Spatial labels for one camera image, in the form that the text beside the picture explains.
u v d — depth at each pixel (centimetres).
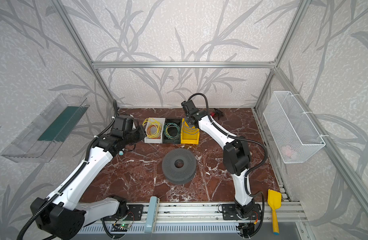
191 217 73
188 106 71
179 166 91
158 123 109
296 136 61
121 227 71
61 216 36
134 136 64
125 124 58
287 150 73
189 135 96
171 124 102
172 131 105
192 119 66
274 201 77
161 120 105
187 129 95
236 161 52
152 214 70
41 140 63
